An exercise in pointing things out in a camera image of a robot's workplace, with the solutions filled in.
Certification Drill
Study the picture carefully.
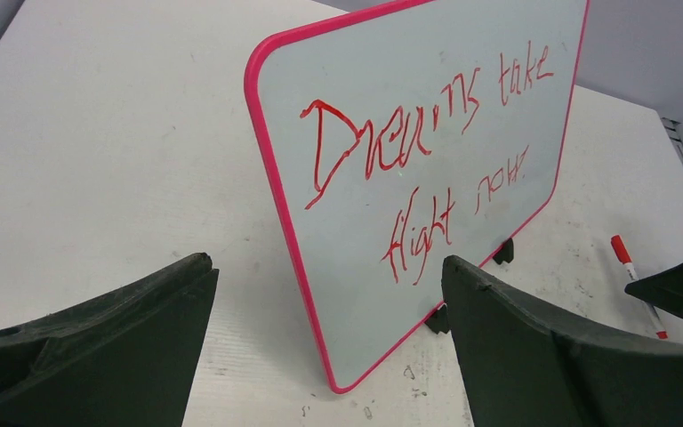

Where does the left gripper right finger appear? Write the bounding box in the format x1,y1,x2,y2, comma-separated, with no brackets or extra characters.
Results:
441,255,683,426

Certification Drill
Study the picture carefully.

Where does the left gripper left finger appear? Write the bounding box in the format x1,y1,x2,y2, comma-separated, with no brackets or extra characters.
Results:
0,253,219,426

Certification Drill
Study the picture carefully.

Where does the white marker pen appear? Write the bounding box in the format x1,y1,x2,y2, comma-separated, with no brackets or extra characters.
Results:
623,262,668,340

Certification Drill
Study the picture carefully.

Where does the pink framed whiteboard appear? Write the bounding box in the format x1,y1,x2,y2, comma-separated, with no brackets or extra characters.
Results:
244,1,590,394

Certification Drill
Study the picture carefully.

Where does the red marker cap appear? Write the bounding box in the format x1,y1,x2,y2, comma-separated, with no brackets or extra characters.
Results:
610,235,632,264

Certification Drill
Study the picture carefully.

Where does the black whiteboard foot clip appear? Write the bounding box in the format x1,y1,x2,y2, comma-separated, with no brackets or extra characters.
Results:
492,238,515,265

